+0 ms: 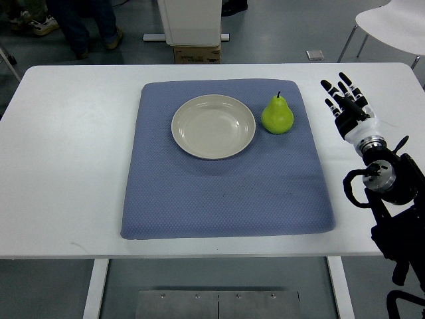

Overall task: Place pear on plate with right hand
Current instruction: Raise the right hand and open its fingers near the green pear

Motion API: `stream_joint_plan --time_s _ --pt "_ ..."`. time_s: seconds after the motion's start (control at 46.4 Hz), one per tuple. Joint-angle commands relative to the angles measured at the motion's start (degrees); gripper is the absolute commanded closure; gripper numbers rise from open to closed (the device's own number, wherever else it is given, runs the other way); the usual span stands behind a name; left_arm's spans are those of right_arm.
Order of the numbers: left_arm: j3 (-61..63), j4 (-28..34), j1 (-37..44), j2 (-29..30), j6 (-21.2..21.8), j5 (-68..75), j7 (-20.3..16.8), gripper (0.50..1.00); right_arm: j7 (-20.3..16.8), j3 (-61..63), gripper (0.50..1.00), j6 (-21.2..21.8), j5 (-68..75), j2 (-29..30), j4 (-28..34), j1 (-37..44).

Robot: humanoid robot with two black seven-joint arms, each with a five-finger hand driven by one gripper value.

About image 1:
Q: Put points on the white chair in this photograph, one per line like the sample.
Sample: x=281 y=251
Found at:
x=398 y=24

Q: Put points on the blue textured mat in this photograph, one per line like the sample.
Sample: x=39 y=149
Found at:
x=275 y=186

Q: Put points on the grey floor outlet cover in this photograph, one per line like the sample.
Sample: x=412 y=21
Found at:
x=315 y=55

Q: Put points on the white table right leg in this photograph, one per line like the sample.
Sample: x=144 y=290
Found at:
x=340 y=288

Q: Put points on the person in blue jeans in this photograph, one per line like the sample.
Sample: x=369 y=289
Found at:
x=70 y=15

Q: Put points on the beige round plate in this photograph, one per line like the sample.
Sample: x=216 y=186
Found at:
x=213 y=127

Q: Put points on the person with white sneakers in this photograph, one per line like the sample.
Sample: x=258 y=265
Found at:
x=33 y=14

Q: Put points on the green pear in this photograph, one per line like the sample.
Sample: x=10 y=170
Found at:
x=277 y=118

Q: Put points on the cardboard box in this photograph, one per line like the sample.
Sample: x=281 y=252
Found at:
x=197 y=55

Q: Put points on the metal floor plate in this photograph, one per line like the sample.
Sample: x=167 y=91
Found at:
x=217 y=304

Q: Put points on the white table leg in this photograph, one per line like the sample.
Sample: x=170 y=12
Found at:
x=96 y=288
x=340 y=288

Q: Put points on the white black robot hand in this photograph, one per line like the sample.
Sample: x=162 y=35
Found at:
x=353 y=114

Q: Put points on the white table left leg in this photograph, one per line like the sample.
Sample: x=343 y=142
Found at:
x=96 y=288

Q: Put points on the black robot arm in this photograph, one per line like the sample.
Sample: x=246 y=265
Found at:
x=392 y=187

